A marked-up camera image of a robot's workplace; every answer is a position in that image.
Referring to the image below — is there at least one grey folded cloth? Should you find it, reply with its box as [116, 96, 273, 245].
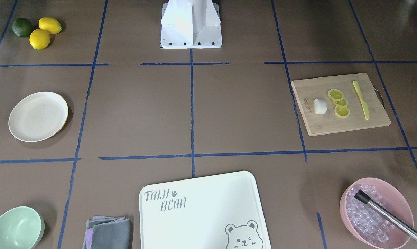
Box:
[82, 216, 131, 249]

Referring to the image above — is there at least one cream round plate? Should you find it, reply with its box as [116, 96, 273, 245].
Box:
[8, 91, 69, 143]

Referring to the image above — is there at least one yellow plastic knife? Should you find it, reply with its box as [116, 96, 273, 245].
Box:
[352, 81, 370, 120]

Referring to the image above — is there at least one bamboo cutting board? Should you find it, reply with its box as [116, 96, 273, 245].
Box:
[291, 73, 391, 137]

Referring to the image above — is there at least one lemon slice top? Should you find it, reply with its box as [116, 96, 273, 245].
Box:
[327, 89, 344, 101]

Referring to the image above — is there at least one pink bowl with ice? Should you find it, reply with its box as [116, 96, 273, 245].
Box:
[340, 178, 414, 249]

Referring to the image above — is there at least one white steamed bun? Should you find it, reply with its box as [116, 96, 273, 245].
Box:
[313, 98, 328, 115]

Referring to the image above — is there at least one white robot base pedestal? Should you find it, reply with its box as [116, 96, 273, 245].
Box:
[160, 0, 222, 49]

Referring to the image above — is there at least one yellow lemon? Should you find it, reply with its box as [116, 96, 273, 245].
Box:
[29, 29, 51, 50]
[38, 17, 63, 34]

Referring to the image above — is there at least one lemon slice middle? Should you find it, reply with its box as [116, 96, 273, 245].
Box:
[332, 98, 348, 108]

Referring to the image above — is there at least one lemon slice bottom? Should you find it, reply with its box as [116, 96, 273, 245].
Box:
[334, 106, 350, 118]

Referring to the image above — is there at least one steel muddler black tip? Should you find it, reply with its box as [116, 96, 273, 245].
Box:
[354, 190, 417, 242]

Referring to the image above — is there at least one lemon slice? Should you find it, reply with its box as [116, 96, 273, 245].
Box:
[327, 89, 344, 101]
[332, 98, 348, 108]
[334, 106, 350, 118]

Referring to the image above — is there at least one white bear tray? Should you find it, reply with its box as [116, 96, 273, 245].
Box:
[139, 171, 271, 249]

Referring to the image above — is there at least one mint green bowl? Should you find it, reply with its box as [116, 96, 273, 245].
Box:
[0, 206, 45, 249]

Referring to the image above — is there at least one yellow lemon upper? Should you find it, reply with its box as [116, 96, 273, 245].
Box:
[38, 17, 63, 34]

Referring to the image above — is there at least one yellow lemon lower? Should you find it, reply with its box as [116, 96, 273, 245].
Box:
[29, 29, 51, 50]

